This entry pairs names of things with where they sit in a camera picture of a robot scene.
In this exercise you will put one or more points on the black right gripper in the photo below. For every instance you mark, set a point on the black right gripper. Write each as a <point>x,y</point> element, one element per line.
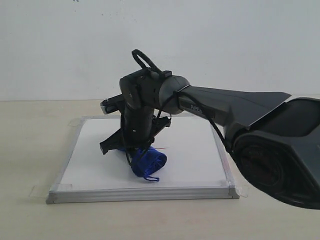
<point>140,125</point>

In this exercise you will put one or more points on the blue microfibre cloth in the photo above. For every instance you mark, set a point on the blue microfibre cloth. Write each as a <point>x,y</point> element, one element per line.
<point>145,162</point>

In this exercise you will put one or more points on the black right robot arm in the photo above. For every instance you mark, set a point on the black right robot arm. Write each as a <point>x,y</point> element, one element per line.
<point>273,140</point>

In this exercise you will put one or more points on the white aluminium-framed whiteboard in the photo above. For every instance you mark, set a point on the white aluminium-framed whiteboard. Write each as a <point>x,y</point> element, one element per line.
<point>197,166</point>

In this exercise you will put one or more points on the clear tape back left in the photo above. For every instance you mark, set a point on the clear tape back left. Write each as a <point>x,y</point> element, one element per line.
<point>76,122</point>

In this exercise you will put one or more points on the clear tape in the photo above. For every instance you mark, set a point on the clear tape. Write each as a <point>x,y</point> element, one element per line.
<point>44,191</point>
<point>76,122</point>
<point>243,190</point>

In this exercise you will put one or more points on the clear tape front left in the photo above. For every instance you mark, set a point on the clear tape front left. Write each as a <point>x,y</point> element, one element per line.
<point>44,191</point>

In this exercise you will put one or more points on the clear tape front right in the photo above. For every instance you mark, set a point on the clear tape front right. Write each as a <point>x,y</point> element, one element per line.
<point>243,190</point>

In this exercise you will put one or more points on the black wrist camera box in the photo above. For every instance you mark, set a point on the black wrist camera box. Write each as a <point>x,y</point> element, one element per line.
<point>113,104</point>

